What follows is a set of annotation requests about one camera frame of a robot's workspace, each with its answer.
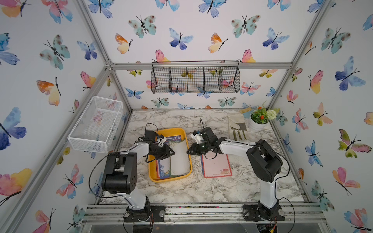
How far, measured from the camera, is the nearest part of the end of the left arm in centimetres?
78

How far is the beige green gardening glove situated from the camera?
1.06 metres

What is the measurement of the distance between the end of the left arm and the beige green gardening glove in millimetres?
457

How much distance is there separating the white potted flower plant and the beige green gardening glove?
64mm

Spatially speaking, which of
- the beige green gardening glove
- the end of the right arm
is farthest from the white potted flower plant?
the end of the right arm

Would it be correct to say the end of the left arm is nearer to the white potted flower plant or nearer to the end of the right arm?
the end of the right arm

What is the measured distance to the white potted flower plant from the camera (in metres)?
0.98

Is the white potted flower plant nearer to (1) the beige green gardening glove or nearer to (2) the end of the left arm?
(1) the beige green gardening glove

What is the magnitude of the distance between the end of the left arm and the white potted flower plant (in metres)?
0.59
